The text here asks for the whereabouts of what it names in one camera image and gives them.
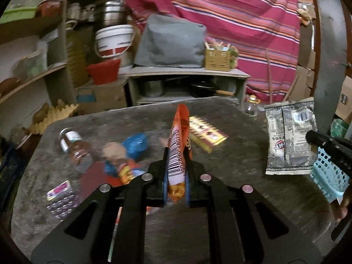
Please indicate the red plastic basket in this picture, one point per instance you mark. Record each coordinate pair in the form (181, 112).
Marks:
(104, 71)

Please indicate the brown paper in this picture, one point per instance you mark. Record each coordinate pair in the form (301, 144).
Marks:
(114, 151)

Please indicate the red striped cloth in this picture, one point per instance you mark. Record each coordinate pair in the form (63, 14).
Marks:
(242, 24)

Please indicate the clear plastic bag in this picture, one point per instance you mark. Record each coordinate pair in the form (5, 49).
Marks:
(31, 62)

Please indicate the yellow egg tray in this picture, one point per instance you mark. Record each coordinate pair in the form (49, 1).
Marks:
(55, 115)

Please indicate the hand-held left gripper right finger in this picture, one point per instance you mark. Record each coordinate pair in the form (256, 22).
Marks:
(187, 192)

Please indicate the stacked steel pots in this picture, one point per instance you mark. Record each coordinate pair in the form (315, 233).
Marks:
(111, 15)

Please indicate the green plastic bag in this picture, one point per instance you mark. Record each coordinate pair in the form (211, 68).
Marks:
(338, 128)

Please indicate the wooden shelf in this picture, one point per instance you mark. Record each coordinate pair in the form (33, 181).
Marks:
(30, 24)

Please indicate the white plastic bucket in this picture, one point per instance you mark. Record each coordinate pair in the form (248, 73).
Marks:
(115, 42)

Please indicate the grey fabric cover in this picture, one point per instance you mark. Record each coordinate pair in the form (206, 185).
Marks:
(170, 42)

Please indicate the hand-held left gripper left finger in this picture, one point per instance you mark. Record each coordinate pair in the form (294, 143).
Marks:
(165, 187)

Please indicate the sweet potato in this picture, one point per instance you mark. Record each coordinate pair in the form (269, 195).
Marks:
(9, 84)

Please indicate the blue plastic bag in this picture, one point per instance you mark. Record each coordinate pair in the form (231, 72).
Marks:
(135, 145)

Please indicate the large oil jug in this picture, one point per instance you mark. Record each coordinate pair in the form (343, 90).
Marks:
(77, 60)

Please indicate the yellow cardboard box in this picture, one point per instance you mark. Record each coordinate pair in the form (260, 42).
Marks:
(207, 134)

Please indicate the black frying pan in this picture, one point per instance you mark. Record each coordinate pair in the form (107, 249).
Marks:
(205, 87)

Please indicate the orange snack packet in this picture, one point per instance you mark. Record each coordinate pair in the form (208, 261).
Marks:
(178, 148)
(129, 172)

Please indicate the large dark red box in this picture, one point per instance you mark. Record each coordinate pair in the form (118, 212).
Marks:
(97, 180)

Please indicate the low white cabinet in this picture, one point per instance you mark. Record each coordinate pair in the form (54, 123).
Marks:
(187, 72)

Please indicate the small steel pot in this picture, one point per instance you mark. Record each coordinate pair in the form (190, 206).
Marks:
(153, 88)

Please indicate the yellow chopstick holder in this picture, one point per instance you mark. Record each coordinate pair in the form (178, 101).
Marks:
(217, 60)

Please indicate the glass jar with metal lid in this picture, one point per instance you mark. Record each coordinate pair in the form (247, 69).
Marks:
(75, 150)

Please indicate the cooking oil bottle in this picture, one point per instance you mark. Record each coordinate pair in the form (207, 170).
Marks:
(251, 107)

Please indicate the light blue laundry basket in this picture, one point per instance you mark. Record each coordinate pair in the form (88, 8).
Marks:
(327, 178)

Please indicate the stack of flattened cardboard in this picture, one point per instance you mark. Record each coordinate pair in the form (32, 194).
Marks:
(305, 74)

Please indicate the purple pill blister pack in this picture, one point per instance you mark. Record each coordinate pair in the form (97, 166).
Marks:
(61, 200)

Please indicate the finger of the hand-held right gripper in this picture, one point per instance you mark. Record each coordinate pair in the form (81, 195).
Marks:
(327, 145)

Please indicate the person's right hand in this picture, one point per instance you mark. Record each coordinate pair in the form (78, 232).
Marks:
(343, 207)

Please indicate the green plastic tray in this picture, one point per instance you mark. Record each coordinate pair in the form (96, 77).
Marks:
(19, 15)

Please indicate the grey snack packet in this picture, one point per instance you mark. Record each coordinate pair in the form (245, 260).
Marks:
(291, 137)

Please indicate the bag of green vegetables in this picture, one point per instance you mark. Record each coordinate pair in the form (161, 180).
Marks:
(233, 56)

